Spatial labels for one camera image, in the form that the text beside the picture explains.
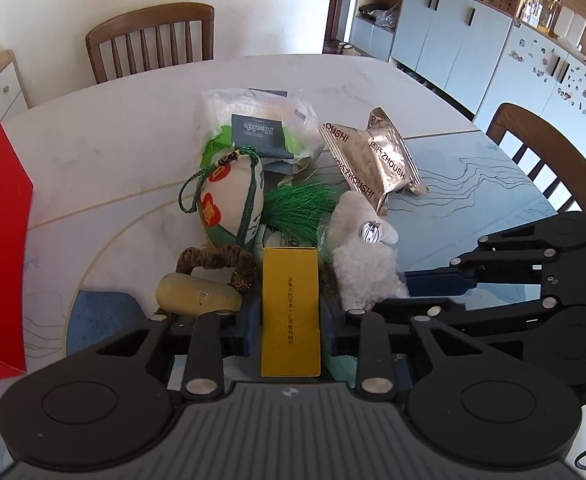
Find green tassel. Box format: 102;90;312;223
260;183;336;252

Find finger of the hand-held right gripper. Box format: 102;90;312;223
373;296;560;343
405;216;576;298

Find tall pale blue cabinet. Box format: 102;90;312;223
390;0;514;117

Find clear plastic bag dark card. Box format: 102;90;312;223
195;87;326;177

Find pale yellow oval bar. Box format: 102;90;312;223
155;272;244;317

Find white drawer cabinet wooden top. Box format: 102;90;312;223
0;50;30;131

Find low pale blue cabinet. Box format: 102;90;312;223
348;13;396;64

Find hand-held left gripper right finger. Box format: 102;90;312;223
320;296;478;397

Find white fluffy plush item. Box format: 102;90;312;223
323;191;412;311

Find pale blue cabinet with stickers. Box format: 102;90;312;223
474;22;586;211

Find white embroidered sachet green cord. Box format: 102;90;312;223
178;145;265;252

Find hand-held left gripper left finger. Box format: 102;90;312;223
95;294;263;401

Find white storage containers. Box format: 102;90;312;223
554;6;586;42

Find wooden slat-back chair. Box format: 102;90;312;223
486;102;582;214
85;2;216;85

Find crumpled clear plastic bag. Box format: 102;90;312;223
373;4;402;29

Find silver foil snack packet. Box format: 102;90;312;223
318;107;430;216

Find brown velvet scrunchie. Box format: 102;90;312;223
176;245;260;295

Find yellow cardboard box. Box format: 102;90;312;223
261;246;322;378

